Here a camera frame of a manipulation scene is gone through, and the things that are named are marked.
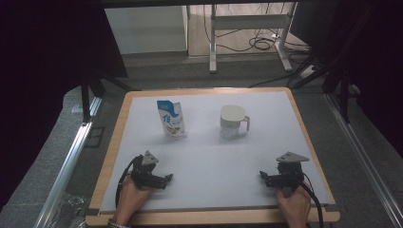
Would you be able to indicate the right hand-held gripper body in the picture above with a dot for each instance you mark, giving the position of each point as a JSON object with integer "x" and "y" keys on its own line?
{"x": 291, "y": 175}

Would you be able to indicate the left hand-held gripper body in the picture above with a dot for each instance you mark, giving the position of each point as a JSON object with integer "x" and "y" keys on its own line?
{"x": 142, "y": 175}

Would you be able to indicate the blue and white milk carton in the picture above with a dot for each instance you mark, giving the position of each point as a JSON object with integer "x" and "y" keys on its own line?
{"x": 172, "y": 120}

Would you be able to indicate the person's left hand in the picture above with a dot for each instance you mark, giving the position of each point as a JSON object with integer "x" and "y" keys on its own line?
{"x": 130, "y": 199}

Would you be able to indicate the person's right hand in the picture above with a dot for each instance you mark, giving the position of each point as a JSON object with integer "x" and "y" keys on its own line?
{"x": 296, "y": 209}

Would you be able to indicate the white table mat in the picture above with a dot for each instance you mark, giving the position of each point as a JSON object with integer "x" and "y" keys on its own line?
{"x": 206, "y": 164}

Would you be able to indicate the clear plastic bag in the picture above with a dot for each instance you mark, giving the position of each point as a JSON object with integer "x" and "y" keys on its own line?
{"x": 68, "y": 209}

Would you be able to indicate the black metal stand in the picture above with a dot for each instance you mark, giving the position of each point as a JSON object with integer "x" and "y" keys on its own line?
{"x": 343, "y": 95}
{"x": 85, "y": 98}

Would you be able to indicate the white power strip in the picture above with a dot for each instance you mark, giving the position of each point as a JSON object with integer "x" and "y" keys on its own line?
{"x": 307, "y": 72}

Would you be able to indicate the dark curtain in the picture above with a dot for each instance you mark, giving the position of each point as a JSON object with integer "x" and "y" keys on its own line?
{"x": 47, "y": 63}
{"x": 374, "y": 63}

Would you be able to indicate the white cabinet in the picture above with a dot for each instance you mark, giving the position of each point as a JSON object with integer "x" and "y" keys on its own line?
{"x": 145, "y": 30}

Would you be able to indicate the black floor bracket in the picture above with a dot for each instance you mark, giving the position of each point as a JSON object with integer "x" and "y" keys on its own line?
{"x": 95, "y": 136}

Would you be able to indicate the aluminium rail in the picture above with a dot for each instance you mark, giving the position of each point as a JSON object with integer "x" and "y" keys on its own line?
{"x": 364, "y": 158}
{"x": 68, "y": 167}

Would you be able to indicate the white metal desk frame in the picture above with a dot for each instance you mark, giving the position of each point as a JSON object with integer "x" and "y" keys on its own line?
{"x": 250, "y": 22}

